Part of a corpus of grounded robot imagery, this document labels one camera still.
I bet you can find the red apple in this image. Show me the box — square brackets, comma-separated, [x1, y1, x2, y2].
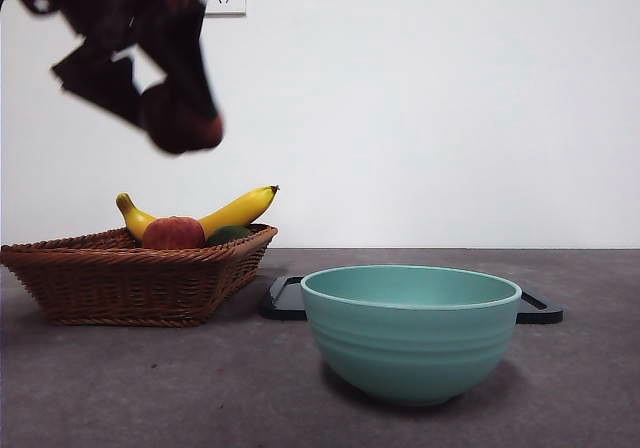
[141, 216, 207, 250]

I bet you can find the dark purple plum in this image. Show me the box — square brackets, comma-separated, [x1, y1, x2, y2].
[141, 83, 225, 157]

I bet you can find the green round fruit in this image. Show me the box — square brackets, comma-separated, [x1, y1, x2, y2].
[206, 225, 253, 248]

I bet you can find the black rectangular tray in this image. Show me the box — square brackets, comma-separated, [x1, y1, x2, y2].
[258, 275, 565, 325]

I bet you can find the brown wicker basket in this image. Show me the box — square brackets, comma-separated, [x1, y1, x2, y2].
[0, 224, 279, 328]

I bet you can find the yellow banana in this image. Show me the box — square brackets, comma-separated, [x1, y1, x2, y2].
[115, 185, 280, 242]

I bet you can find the teal ribbed bowl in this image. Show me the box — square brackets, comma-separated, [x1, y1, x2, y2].
[300, 265, 523, 408]

